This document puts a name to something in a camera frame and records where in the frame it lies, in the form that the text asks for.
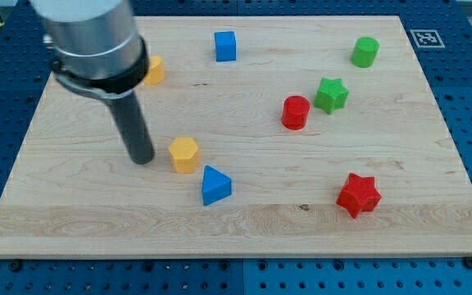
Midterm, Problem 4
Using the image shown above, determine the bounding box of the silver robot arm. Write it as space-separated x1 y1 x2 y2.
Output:
30 0 155 165

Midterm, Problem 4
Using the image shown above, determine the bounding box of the red cylinder block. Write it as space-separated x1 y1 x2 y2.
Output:
281 95 311 130

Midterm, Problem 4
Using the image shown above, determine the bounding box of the green star block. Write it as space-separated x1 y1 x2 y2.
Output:
314 78 349 115

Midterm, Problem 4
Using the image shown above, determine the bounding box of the green cylinder block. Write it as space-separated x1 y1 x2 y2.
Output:
352 36 379 68

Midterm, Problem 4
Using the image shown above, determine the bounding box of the yellow hexagon block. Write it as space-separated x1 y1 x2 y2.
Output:
168 137 200 174

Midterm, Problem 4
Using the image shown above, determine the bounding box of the blue triangle block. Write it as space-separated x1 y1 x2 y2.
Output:
201 166 233 206

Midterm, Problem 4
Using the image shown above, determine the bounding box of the wooden board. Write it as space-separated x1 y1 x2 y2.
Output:
0 16 472 260

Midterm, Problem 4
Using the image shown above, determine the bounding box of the red star block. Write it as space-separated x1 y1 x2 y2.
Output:
336 172 382 219

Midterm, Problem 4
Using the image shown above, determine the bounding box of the fiducial marker tag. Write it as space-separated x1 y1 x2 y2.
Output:
410 29 445 48

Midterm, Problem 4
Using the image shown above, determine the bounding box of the yellow heart block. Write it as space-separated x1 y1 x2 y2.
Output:
143 56 166 85

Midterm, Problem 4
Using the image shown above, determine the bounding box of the blue cube block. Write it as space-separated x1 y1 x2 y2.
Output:
214 31 237 62

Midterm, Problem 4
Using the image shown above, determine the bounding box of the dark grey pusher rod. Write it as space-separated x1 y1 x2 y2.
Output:
107 91 155 165

